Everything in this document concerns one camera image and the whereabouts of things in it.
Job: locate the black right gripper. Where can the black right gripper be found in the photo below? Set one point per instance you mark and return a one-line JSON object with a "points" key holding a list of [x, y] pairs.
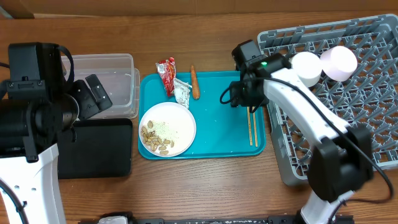
{"points": [[237, 99]]}

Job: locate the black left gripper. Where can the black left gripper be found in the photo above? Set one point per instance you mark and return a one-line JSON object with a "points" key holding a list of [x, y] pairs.
{"points": [[90, 103]]}

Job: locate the white bowl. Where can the white bowl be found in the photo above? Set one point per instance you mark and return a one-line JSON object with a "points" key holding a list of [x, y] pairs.
{"points": [[308, 67]]}

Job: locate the small pink plate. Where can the small pink plate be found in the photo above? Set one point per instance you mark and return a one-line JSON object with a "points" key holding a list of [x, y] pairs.
{"points": [[339, 63]]}

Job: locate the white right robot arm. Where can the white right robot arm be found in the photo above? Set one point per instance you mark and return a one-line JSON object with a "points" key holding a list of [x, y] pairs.
{"points": [[341, 158]]}

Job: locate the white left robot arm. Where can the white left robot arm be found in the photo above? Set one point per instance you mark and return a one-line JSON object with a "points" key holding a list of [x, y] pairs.
{"points": [[39, 101]]}

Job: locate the grey dishwasher rack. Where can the grey dishwasher rack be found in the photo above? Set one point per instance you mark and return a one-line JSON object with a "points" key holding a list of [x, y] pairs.
{"points": [[369, 97]]}

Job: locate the left wooden chopstick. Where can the left wooden chopstick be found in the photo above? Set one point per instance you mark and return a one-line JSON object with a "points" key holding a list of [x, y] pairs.
{"points": [[249, 126]]}

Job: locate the wooden chopstick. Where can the wooden chopstick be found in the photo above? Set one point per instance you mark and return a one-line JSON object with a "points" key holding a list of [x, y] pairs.
{"points": [[255, 128], [249, 126]]}

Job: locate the clear plastic bin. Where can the clear plastic bin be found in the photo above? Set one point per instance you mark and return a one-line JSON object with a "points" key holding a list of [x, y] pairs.
{"points": [[119, 77]]}

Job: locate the right wooden chopstick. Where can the right wooden chopstick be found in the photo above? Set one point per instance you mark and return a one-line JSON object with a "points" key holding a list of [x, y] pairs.
{"points": [[255, 128]]}

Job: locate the teal serving tray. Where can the teal serving tray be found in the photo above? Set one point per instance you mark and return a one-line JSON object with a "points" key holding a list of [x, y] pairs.
{"points": [[222, 131]]}

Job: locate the black plastic tray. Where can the black plastic tray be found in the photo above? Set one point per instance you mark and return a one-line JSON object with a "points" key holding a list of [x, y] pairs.
{"points": [[96, 148]]}

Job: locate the orange carrot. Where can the orange carrot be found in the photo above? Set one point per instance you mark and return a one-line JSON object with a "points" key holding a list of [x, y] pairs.
{"points": [[195, 87]]}

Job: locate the peanut pile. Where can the peanut pile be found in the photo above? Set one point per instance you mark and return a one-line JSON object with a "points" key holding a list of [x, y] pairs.
{"points": [[158, 137]]}

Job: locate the crumpled white tissue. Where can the crumpled white tissue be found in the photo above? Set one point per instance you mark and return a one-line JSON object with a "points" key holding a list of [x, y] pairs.
{"points": [[182, 92]]}

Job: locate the large white plate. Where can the large white plate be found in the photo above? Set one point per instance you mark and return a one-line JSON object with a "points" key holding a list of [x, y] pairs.
{"points": [[179, 119]]}

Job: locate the red snack wrapper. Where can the red snack wrapper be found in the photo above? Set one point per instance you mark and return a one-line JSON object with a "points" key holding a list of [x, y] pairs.
{"points": [[167, 72]]}

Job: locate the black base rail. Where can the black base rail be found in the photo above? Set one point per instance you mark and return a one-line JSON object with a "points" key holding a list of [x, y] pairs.
{"points": [[127, 217]]}

